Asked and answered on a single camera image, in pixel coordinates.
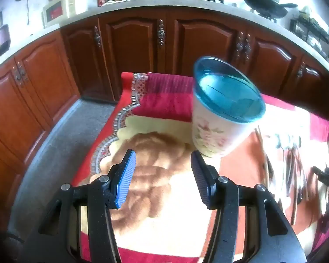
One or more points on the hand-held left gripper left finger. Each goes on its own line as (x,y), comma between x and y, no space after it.
(126,175)

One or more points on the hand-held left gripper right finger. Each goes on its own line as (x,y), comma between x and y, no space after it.
(200,175)

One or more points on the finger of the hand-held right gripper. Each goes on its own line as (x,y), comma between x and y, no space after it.
(326,176)

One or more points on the floral utensil holder blue rim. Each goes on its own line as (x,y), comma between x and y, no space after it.
(219,131)

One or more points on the red printed blanket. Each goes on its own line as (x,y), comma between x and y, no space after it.
(159,224)

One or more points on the wooden kitchen base cabinets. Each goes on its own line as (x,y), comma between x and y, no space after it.
(142,41)

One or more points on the black dish rack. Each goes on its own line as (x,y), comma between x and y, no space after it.
(312,27)

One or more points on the cream microwave oven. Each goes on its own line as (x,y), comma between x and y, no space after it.
(57,9)

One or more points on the black wok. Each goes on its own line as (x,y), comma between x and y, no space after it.
(263,4)

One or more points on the dark countertop appliance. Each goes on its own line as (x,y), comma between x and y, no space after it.
(0,41)

